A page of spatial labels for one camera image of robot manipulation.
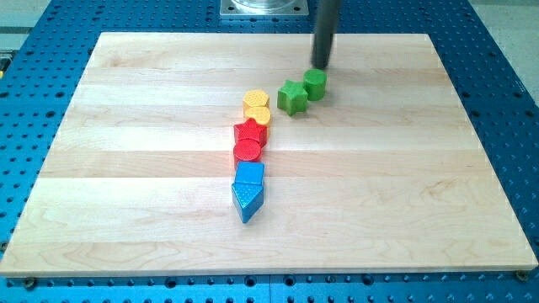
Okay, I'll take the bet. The light wooden board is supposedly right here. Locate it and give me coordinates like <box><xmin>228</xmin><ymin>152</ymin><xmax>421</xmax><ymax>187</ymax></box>
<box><xmin>1</xmin><ymin>32</ymin><xmax>537</xmax><ymax>278</ymax></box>

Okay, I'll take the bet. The yellow heart block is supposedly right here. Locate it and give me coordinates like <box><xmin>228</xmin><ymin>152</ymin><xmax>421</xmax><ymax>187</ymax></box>
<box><xmin>243</xmin><ymin>106</ymin><xmax>271</xmax><ymax>127</ymax></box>

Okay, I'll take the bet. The red cylinder block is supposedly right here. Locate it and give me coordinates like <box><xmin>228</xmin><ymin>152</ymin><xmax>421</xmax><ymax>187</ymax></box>
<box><xmin>232</xmin><ymin>139</ymin><xmax>262</xmax><ymax>167</ymax></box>

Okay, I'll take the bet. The green star block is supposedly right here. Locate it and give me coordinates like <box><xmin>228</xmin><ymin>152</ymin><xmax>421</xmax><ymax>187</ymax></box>
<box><xmin>277</xmin><ymin>80</ymin><xmax>308</xmax><ymax>116</ymax></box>

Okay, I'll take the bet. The yellow hexagon block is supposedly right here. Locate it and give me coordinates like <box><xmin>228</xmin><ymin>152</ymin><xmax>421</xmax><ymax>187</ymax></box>
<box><xmin>243</xmin><ymin>89</ymin><xmax>270</xmax><ymax>112</ymax></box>

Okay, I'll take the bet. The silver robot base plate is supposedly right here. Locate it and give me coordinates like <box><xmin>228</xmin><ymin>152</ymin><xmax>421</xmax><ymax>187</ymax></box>
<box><xmin>220</xmin><ymin>0</ymin><xmax>309</xmax><ymax>17</ymax></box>

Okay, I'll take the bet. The red star block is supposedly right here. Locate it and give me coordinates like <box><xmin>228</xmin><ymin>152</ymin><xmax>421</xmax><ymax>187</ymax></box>
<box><xmin>233</xmin><ymin>118</ymin><xmax>268</xmax><ymax>147</ymax></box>

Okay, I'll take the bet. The blue cube block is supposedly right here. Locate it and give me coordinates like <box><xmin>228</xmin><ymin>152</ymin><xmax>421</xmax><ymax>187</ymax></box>
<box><xmin>234</xmin><ymin>162</ymin><xmax>265</xmax><ymax>186</ymax></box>

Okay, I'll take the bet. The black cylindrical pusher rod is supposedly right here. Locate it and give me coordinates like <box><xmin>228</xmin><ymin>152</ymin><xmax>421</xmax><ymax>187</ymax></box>
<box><xmin>311</xmin><ymin>0</ymin><xmax>342</xmax><ymax>70</ymax></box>

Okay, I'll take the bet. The blue perforated metal table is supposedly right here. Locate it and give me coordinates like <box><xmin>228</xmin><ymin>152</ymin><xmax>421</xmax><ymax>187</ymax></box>
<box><xmin>1</xmin><ymin>1</ymin><xmax>538</xmax><ymax>302</ymax></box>

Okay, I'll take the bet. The green cylinder block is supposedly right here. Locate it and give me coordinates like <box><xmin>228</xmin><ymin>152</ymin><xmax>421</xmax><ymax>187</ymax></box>
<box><xmin>303</xmin><ymin>68</ymin><xmax>327</xmax><ymax>101</ymax></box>

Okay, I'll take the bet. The blue triangle block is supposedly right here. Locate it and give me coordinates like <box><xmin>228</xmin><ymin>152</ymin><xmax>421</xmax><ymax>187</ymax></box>
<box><xmin>232</xmin><ymin>183</ymin><xmax>264</xmax><ymax>224</ymax></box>

